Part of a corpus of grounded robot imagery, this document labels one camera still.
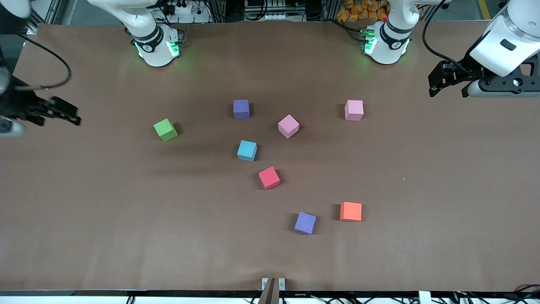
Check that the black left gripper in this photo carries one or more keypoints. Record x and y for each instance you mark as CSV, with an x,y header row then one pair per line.
x,y
463,72

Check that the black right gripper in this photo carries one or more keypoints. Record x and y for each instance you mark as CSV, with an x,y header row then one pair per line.
x,y
17,105

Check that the pink foam block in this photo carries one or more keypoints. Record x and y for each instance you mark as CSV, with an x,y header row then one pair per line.
x,y
288,126
354,110

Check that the dark purple foam block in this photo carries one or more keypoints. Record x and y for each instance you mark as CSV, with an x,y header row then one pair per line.
x,y
241,109

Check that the blue foam block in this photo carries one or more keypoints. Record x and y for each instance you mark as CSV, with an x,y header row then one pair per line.
x,y
247,150

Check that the red foam block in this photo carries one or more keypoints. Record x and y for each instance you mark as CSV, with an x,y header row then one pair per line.
x,y
269,177

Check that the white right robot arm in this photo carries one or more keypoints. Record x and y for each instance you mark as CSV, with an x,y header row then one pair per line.
x,y
152,38

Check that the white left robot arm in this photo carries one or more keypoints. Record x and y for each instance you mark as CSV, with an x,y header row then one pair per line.
x,y
390,38

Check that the green foam block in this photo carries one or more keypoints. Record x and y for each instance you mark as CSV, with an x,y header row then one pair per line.
x,y
165,130

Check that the bag of orange objects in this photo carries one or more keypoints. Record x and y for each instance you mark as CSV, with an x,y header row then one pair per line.
x,y
358,10

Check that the white socket strip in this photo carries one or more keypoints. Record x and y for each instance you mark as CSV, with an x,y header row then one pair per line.
x,y
181,8
268,17

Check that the orange foam block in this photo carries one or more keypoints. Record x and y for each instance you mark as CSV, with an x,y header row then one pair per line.
x,y
351,211

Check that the light purple foam block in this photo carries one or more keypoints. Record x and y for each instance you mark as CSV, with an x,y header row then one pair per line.
x,y
305,222

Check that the table cover sheet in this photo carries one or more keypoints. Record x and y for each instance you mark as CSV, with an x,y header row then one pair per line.
x,y
270,253

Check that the aluminium frame profile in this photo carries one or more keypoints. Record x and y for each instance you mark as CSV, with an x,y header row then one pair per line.
x,y
33,28

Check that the white table edge rail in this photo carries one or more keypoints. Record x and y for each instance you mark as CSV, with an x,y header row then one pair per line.
x,y
84,300

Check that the metal bracket with brown strip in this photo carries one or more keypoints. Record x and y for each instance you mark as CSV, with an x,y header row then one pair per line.
x,y
272,287

